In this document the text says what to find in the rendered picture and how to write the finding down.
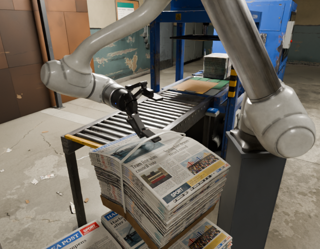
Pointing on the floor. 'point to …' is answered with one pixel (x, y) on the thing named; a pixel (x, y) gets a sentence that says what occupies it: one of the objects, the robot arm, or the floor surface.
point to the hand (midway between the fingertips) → (156, 118)
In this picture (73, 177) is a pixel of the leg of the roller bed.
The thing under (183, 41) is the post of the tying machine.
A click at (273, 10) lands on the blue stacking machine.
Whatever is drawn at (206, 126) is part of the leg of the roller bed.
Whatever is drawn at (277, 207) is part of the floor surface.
